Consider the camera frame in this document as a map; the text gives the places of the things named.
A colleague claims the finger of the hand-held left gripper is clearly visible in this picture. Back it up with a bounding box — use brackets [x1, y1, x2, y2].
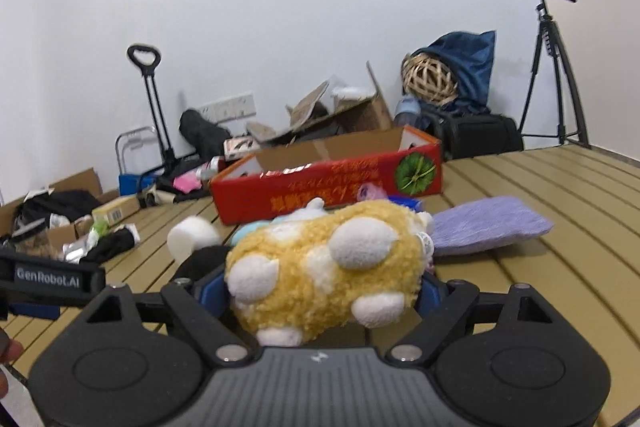
[0, 291, 93, 321]
[0, 246, 101, 265]

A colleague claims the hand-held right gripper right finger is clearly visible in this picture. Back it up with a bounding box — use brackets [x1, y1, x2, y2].
[389, 278, 556, 365]

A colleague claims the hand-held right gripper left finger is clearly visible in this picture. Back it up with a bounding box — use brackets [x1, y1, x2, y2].
[86, 273, 253, 365]

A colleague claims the light blue plush toy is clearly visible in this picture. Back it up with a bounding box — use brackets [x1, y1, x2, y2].
[231, 197, 328, 249]

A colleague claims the yellow white-spotted plush toy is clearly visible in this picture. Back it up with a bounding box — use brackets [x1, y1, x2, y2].
[225, 199, 436, 348]

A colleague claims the blue tissue packet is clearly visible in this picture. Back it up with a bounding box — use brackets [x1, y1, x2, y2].
[387, 194, 423, 212]

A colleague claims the person's left hand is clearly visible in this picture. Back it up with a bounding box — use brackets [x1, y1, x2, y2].
[0, 339, 25, 400]

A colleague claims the white plastic packet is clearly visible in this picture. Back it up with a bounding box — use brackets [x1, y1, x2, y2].
[61, 237, 96, 264]

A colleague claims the black cloth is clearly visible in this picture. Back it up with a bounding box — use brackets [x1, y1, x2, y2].
[175, 244, 231, 288]

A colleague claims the black backpack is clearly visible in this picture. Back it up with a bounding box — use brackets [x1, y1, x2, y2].
[12, 189, 101, 233]

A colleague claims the white foam roll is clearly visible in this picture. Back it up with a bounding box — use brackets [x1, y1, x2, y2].
[166, 216, 223, 265]

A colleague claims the black soft pouch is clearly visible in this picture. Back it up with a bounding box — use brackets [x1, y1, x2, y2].
[92, 227, 138, 264]

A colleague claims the cream small carton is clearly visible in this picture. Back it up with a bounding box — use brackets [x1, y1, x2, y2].
[91, 196, 142, 228]

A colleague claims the large open cardboard box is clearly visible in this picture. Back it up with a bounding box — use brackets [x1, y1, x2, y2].
[0, 167, 121, 248]

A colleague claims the silver blue folding stool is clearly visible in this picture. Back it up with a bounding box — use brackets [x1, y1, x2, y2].
[115, 126, 166, 196]

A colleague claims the pink packet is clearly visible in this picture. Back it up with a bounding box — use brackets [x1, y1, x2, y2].
[172, 174, 201, 194]

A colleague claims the white pink tube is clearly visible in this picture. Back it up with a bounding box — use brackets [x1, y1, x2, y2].
[200, 157, 226, 180]

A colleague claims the white printed box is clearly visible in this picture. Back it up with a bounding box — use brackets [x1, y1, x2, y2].
[223, 136, 263, 162]

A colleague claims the red cardboard box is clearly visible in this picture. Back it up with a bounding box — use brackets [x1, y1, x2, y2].
[209, 124, 445, 226]

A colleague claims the black soft bag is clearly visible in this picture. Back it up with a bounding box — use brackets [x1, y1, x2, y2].
[179, 109, 233, 160]

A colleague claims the black suitcase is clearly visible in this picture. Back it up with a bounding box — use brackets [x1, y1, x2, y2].
[417, 109, 525, 160]

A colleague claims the blue water bottle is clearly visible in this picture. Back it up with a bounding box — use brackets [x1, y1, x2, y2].
[395, 96, 423, 128]

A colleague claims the torn cardboard box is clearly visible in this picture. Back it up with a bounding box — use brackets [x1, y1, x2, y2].
[246, 61, 393, 142]

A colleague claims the black hand trolley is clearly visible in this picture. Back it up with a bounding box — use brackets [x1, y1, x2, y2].
[126, 43, 176, 170]

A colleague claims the woven rattan ball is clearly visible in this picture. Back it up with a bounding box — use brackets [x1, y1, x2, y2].
[401, 52, 458, 105]

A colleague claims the white foam tray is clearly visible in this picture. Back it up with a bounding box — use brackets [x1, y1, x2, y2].
[331, 86, 373, 100]

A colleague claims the blue cloth bag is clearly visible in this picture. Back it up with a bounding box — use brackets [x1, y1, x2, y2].
[412, 31, 497, 112]

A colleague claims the black tripod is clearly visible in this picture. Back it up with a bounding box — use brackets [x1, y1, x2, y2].
[517, 0, 592, 150]

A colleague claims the white wall socket strip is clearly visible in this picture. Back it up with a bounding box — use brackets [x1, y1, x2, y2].
[197, 93, 257, 122]

